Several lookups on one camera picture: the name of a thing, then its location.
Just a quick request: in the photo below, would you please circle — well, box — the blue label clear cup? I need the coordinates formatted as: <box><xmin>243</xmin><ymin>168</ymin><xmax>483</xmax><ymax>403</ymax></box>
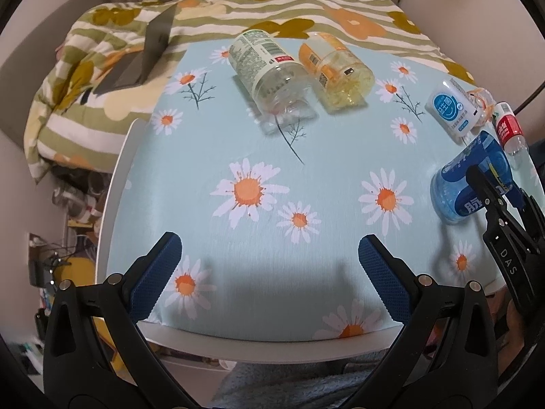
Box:
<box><xmin>431</xmin><ymin>131</ymin><xmax>515</xmax><ymax>224</ymax></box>

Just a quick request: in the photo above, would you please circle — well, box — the orange wrapped clear cup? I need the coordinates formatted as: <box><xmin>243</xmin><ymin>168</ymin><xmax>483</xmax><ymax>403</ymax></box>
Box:
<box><xmin>467</xmin><ymin>88</ymin><xmax>496</xmax><ymax>126</ymax></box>

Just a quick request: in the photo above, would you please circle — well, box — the red label clear bottle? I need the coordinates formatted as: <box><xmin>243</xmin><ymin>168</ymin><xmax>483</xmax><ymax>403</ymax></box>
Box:
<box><xmin>492</xmin><ymin>102</ymin><xmax>530</xmax><ymax>170</ymax></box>

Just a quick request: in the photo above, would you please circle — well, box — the white bottle blue label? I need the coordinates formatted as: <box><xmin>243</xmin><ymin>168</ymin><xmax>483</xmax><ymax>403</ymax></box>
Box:
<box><xmin>426</xmin><ymin>78</ymin><xmax>482</xmax><ymax>142</ymax></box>

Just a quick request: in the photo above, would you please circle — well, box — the white table edge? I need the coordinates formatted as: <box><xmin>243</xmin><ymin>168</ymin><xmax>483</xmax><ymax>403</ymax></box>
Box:
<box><xmin>95</xmin><ymin>118</ymin><xmax>402</xmax><ymax>364</ymax></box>

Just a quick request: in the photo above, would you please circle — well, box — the daisy print blue tablecloth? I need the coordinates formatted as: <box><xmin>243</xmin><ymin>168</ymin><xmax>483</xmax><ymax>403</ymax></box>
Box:
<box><xmin>106</xmin><ymin>41</ymin><xmax>497</xmax><ymax>342</ymax></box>

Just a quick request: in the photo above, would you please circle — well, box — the striped floral duvet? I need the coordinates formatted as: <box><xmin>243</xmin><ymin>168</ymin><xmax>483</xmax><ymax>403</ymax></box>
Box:
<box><xmin>23</xmin><ymin>0</ymin><xmax>472</xmax><ymax>181</ymax></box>

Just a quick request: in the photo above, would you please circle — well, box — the orange label clear bottle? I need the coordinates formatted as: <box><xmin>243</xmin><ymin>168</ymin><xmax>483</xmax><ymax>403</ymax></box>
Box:
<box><xmin>298</xmin><ymin>32</ymin><xmax>375</xmax><ymax>113</ymax></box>

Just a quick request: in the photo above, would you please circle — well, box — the green label clear bottle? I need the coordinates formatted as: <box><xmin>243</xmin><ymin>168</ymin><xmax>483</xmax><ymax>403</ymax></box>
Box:
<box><xmin>229</xmin><ymin>30</ymin><xmax>317</xmax><ymax>134</ymax></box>

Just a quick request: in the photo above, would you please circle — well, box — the grey laptop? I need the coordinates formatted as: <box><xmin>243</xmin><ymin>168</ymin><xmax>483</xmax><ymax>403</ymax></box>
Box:
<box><xmin>94</xmin><ymin>5</ymin><xmax>176</xmax><ymax>95</ymax></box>

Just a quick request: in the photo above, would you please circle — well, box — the grey headboard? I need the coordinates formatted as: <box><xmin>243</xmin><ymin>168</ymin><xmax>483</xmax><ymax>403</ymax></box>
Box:
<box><xmin>1</xmin><ymin>0</ymin><xmax>104</xmax><ymax>147</ymax></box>

